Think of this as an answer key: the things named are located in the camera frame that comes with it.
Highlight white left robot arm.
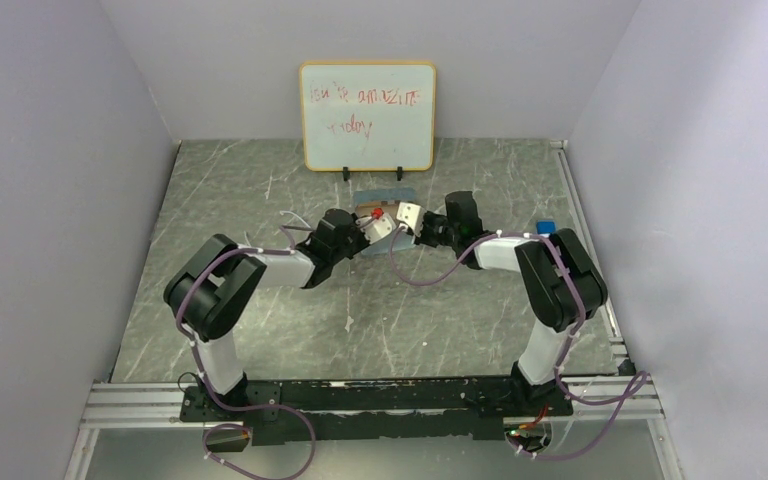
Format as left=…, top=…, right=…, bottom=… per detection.
left=163, top=208, right=386, bottom=420

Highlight blue glasses case green lining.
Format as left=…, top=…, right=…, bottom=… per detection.
left=352, top=187, right=417, bottom=207

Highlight plaid glasses case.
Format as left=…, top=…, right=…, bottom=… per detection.
left=354, top=200, right=400, bottom=218

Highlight small blue box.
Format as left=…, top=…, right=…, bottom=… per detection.
left=535, top=220, right=557, bottom=235

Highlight white frame sunglasses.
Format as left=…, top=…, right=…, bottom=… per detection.
left=243, top=210, right=316, bottom=243

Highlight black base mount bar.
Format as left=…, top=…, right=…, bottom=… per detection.
left=179, top=375, right=573, bottom=446

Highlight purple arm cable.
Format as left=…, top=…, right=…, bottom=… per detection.
left=389, top=228, right=650, bottom=463
left=175, top=218, right=375, bottom=480

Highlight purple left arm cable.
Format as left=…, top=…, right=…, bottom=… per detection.
left=175, top=218, right=375, bottom=480

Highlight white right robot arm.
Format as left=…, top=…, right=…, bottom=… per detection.
left=397, top=191, right=608, bottom=415

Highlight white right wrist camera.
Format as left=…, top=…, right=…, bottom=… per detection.
left=396, top=202, right=426, bottom=236

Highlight light blue cloth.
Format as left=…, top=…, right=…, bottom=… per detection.
left=361, top=233, right=415, bottom=257

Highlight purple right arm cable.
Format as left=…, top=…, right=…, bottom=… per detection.
left=389, top=228, right=650, bottom=463

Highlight yellow framed whiteboard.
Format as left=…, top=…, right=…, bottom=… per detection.
left=298, top=60, right=437, bottom=172

